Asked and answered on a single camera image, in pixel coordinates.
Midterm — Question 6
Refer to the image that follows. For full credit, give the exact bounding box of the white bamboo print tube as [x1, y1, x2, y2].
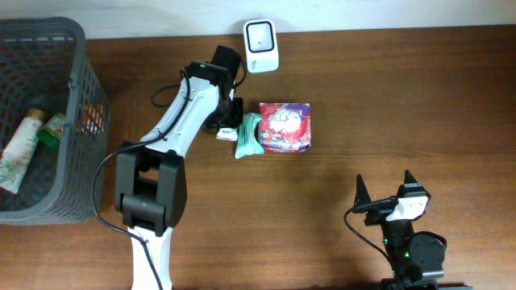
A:
[1, 108, 46, 194]

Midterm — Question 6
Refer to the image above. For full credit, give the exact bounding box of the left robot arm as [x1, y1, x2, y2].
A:
[114, 45, 243, 289]

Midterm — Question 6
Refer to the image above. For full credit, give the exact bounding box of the red purple snack bag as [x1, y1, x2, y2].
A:
[258, 102, 311, 153]

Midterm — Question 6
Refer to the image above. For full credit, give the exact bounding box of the teal tissue packet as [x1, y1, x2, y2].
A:
[216, 128, 238, 142]

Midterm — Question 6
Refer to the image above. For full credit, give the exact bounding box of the mint toilet tissue pack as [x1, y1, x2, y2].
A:
[235, 113, 264, 159]

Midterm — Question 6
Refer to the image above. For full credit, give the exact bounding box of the dark grey plastic basket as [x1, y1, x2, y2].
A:
[1, 17, 110, 226]

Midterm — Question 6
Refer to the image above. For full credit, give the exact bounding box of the green lid jar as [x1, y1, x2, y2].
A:
[36, 113, 66, 151]

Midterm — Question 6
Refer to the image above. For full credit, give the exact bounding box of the orange tissue packet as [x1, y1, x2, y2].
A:
[82, 104, 104, 134]

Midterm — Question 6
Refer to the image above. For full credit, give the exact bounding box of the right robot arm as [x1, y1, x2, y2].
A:
[343, 171, 470, 290]

